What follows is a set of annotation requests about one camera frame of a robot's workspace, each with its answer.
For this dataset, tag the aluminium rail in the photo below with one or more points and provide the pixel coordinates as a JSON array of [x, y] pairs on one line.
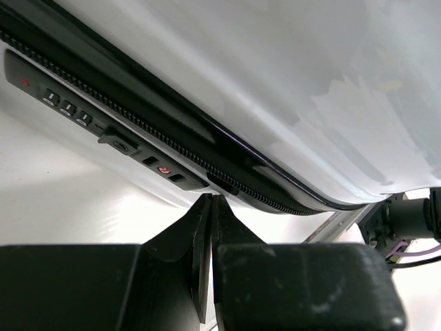
[[333, 227]]

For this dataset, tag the small space-print suitcase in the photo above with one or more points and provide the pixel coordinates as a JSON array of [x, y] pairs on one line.
[[289, 107]]

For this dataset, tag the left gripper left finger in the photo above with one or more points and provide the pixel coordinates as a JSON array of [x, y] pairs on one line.
[[161, 284]]

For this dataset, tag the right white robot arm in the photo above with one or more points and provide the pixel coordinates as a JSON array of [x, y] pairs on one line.
[[390, 226]]

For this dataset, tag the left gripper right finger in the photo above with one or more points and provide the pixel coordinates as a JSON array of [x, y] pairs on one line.
[[296, 286]]

